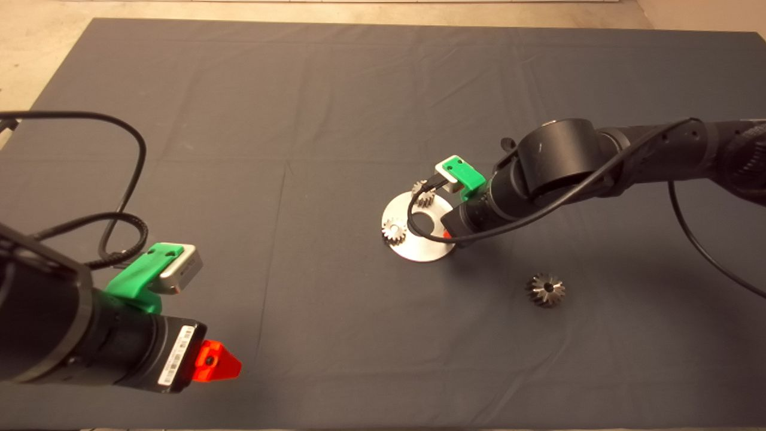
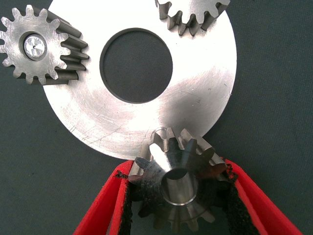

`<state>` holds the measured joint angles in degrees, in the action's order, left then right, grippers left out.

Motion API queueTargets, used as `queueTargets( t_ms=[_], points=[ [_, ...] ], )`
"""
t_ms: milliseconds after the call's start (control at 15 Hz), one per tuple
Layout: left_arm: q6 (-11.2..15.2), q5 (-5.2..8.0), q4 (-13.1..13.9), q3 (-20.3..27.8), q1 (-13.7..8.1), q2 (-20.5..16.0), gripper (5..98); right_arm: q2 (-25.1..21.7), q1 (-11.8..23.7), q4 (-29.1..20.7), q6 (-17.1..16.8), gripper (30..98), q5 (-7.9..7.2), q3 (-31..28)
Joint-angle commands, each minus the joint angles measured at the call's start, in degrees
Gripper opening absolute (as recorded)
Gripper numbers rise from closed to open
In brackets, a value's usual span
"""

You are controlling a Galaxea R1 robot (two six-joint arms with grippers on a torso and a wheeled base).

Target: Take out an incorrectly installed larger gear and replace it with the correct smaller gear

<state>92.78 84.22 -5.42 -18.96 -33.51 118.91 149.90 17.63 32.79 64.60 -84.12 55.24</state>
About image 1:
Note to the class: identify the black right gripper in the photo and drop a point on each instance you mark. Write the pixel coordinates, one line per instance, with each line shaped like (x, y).
(468, 222)

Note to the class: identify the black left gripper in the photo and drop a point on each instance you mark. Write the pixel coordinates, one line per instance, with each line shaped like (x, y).
(175, 354)

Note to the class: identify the large steel bevel gear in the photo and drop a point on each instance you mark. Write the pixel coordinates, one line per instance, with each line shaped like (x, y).
(546, 290)

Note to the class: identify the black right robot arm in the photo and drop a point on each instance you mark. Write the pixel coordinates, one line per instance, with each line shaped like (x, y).
(556, 155)

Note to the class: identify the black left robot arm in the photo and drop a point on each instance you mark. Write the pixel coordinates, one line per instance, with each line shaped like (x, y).
(36, 317)

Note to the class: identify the small steel spur gear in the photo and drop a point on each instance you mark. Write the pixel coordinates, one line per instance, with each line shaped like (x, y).
(417, 185)
(394, 231)

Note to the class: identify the round metal plate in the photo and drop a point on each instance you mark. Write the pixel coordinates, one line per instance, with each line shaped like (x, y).
(419, 251)

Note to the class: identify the dark grey table cloth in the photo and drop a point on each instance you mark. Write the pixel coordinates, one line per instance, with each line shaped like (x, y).
(299, 120)

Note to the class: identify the green right camera mount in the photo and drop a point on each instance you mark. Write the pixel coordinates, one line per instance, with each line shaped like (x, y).
(464, 170)

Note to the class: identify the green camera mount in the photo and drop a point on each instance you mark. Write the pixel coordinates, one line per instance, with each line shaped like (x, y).
(137, 278)
(464, 170)

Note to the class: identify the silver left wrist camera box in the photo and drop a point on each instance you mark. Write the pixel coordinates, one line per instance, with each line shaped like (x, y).
(185, 269)

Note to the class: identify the green left camera mount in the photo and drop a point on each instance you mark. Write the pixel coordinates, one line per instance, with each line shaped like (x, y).
(137, 278)

